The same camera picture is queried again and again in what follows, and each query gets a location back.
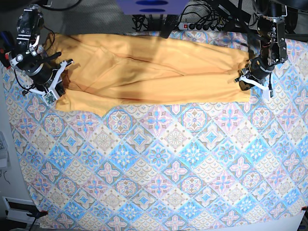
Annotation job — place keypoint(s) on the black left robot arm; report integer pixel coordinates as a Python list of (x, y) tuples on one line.
[(271, 34)]

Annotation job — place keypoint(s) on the blue base panel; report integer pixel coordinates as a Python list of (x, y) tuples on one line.
[(134, 7)]

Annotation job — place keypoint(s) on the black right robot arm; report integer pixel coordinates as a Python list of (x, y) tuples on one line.
[(30, 57)]

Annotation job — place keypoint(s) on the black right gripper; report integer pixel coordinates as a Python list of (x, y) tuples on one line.
[(43, 74)]

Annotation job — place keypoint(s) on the black red table clamp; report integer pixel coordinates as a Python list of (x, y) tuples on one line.
[(7, 44)]

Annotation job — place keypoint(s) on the white power strip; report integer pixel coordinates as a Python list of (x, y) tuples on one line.
[(199, 27)]

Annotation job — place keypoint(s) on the black clamp bottom left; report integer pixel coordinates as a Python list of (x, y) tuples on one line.
[(34, 213)]

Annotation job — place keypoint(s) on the patterned blue tile tablecloth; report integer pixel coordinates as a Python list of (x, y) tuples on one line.
[(191, 166)]

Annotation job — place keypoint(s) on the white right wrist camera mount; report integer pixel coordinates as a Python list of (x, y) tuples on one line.
[(53, 84)]

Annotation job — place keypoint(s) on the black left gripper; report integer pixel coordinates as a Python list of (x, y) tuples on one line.
[(257, 63)]

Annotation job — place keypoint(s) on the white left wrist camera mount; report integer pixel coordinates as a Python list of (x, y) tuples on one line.
[(256, 78)]

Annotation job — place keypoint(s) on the yellow T-shirt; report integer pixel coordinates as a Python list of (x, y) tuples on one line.
[(111, 70)]

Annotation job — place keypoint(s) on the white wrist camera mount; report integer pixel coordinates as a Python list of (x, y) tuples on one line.
[(53, 84), (256, 78)]

